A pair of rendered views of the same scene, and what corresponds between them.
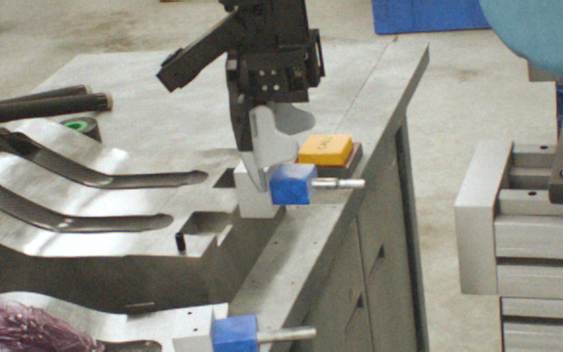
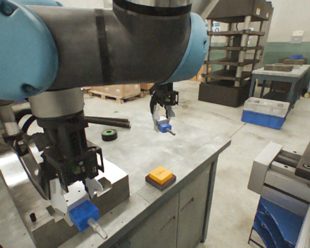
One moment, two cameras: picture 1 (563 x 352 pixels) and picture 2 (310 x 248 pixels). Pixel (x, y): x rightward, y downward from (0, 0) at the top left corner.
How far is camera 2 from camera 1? 0.85 m
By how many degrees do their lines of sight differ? 19
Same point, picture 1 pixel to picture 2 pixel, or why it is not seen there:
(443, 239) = (233, 182)
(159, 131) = (132, 141)
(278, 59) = (54, 163)
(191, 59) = (40, 141)
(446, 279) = (228, 195)
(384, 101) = (201, 157)
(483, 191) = not seen: outside the picture
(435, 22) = (257, 122)
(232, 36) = (48, 139)
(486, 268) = not seen: outside the picture
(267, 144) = (58, 199)
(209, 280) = (40, 239)
